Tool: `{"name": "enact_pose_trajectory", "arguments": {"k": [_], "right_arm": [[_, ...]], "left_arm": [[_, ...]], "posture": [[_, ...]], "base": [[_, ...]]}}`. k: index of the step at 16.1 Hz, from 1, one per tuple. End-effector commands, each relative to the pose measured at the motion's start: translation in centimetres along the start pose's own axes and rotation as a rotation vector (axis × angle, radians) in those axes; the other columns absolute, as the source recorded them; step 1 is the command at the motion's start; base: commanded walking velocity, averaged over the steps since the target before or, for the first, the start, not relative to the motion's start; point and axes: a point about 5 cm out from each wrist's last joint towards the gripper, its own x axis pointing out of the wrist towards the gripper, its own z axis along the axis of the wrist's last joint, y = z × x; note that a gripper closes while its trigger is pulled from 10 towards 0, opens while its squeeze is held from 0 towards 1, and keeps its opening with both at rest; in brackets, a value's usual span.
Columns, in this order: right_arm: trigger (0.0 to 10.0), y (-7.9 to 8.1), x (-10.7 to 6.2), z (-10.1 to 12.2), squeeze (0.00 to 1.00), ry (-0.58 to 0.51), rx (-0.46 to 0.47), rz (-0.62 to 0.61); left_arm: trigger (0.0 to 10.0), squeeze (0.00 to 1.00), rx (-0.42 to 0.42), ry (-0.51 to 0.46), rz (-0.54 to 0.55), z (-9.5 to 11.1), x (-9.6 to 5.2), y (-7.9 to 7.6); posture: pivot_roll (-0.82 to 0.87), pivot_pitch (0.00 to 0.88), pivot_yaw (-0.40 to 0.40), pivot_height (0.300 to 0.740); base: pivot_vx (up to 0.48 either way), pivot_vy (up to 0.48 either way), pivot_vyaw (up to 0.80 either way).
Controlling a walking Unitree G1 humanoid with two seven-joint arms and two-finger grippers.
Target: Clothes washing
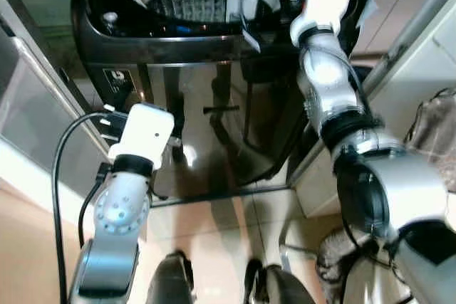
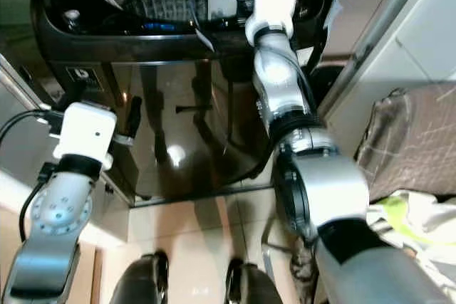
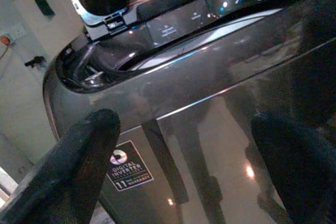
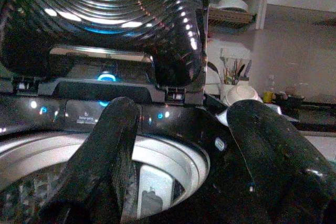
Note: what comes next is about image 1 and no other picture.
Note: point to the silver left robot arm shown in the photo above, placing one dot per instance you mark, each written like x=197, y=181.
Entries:
x=117, y=211

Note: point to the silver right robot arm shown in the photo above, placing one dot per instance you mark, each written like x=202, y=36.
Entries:
x=399, y=190

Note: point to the white hanging tag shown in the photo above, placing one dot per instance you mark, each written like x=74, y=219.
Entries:
x=251, y=40

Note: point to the dark blue cloth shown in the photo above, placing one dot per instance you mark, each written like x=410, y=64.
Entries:
x=365, y=1

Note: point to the glass cabinet door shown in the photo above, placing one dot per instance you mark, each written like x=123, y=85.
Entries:
x=35, y=97

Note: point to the dark steel top-load washer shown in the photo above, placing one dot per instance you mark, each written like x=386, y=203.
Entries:
x=214, y=140

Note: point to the dark left robot leg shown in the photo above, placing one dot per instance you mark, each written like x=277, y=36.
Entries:
x=171, y=282

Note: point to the dark robot leg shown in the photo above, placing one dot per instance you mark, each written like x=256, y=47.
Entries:
x=171, y=282
x=281, y=288

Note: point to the grey patterned cloth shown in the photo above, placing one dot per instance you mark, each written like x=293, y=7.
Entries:
x=331, y=261

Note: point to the dark right robot leg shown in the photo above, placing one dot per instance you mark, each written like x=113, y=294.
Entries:
x=281, y=288

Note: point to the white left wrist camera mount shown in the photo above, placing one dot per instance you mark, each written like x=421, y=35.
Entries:
x=146, y=133

